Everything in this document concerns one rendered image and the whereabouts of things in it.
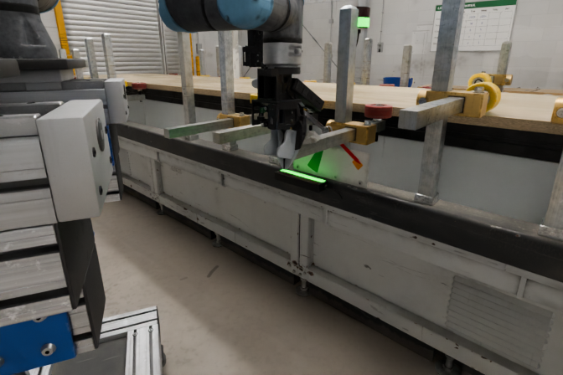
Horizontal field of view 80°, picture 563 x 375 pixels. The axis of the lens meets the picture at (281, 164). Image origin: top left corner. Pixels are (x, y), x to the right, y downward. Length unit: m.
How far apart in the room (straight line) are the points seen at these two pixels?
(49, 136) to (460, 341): 1.27
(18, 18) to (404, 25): 8.05
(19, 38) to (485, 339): 1.44
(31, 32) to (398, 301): 1.32
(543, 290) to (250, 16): 0.81
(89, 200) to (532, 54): 7.88
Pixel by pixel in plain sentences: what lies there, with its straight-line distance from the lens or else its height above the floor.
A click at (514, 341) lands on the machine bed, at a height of 0.24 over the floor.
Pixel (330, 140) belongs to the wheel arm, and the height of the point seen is 0.85.
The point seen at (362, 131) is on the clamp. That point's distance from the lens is 0.91.
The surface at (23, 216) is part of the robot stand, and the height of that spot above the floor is 0.92.
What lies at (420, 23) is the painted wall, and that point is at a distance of 8.41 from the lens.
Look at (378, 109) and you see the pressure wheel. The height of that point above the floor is 0.90.
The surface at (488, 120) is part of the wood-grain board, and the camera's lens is 1.01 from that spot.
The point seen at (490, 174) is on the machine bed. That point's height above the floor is 0.74.
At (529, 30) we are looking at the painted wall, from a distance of 8.02.
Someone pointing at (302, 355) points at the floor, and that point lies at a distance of 1.42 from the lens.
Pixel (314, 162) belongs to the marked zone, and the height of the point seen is 0.74.
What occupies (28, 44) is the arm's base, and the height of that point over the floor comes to 1.07.
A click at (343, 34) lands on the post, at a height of 1.10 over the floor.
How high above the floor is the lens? 1.04
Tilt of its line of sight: 17 degrees down
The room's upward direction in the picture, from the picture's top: straight up
